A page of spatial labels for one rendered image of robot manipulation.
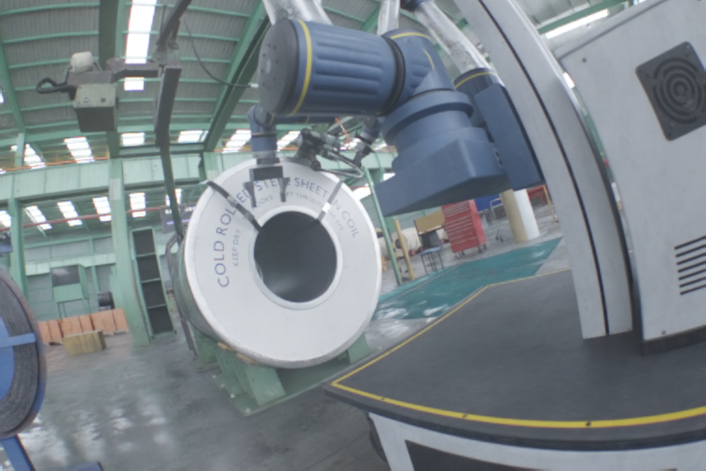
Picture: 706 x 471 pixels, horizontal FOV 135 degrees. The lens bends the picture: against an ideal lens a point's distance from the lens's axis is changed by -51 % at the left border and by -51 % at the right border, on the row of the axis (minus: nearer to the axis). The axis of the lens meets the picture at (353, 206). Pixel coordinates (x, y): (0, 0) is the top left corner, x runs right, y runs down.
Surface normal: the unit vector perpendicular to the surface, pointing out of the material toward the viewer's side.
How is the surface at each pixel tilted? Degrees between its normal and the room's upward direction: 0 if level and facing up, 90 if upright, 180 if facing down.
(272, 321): 90
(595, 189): 90
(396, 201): 90
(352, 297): 90
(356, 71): 127
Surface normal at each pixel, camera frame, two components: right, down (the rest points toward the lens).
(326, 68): 0.56, 0.40
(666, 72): -0.77, 0.11
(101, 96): 0.59, -0.32
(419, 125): -0.58, 0.03
